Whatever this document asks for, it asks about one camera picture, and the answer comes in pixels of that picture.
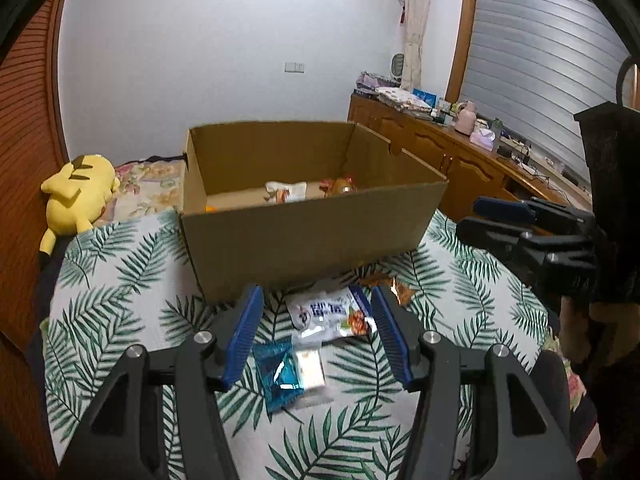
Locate leaf print tablecloth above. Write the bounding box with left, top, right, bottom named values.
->
left=42, top=207, right=566, bottom=480

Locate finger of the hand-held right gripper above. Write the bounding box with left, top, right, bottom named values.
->
left=472, top=196, right=596, bottom=234
left=455, top=217, right=599, bottom=297

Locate person's right hand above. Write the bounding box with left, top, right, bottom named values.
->
left=557, top=292, right=608, bottom=371

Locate grey window blind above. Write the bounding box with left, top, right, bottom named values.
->
left=460, top=0, right=633, bottom=186

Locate wooden louvered wardrobe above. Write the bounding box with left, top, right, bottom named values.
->
left=0, top=0, right=71, bottom=480

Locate folded patterned cloth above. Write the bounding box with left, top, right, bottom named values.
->
left=375, top=86, right=432, bottom=113

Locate pink bottle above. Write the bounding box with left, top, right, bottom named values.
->
left=456, top=101, right=477, bottom=136

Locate white barcode snack packet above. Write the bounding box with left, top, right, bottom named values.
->
left=264, top=181, right=308, bottom=205

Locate wooden cabinet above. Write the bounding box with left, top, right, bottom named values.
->
left=347, top=92, right=593, bottom=221

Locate purple cloth pile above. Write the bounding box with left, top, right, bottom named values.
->
left=355, top=71, right=396, bottom=95

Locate wooden window frame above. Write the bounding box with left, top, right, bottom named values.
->
left=445, top=0, right=481, bottom=103

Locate dark blue cloth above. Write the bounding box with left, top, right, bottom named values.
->
left=37, top=245, right=71, bottom=311

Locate white and blue snack packet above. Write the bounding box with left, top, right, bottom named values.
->
left=286, top=285, right=378, bottom=343

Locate red and white snack packet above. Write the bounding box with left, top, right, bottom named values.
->
left=320, top=174, right=360, bottom=197

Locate teal snack packet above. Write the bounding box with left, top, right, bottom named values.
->
left=252, top=337, right=306, bottom=416

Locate brown cardboard box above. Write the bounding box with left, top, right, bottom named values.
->
left=179, top=120, right=449, bottom=303

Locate yellow plush toy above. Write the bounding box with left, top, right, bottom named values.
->
left=40, top=154, right=121, bottom=256

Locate clear plastic snack packet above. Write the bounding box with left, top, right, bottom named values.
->
left=290, top=330, right=333, bottom=408

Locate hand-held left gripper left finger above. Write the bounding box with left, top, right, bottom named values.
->
left=60, top=285, right=266, bottom=480

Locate cream curtain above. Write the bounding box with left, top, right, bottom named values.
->
left=402, top=0, right=433, bottom=91

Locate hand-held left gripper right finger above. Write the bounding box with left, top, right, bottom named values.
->
left=369, top=285, right=583, bottom=480

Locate orange snack packet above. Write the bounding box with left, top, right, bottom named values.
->
left=360, top=272, right=416, bottom=306

